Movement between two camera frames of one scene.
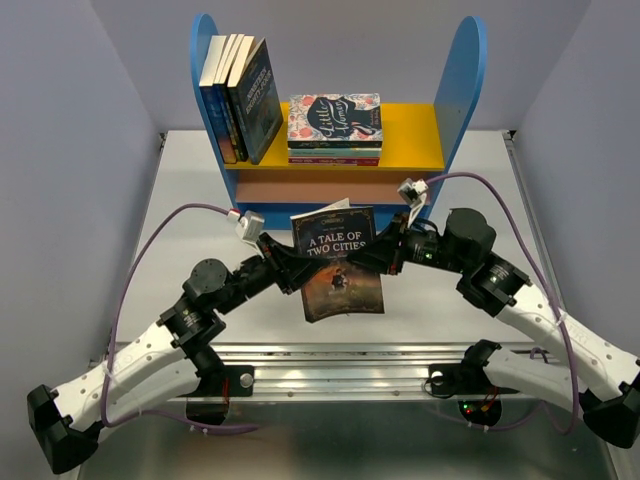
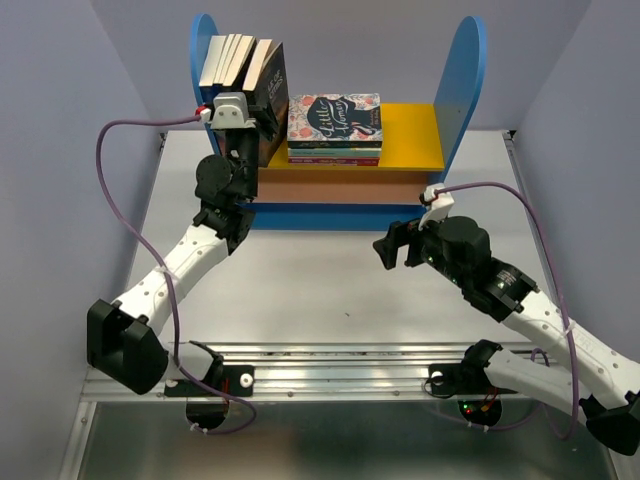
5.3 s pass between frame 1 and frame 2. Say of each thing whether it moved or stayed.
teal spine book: stayed
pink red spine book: stayed
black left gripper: moved
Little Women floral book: stayed
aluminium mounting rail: stayed
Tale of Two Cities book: moved
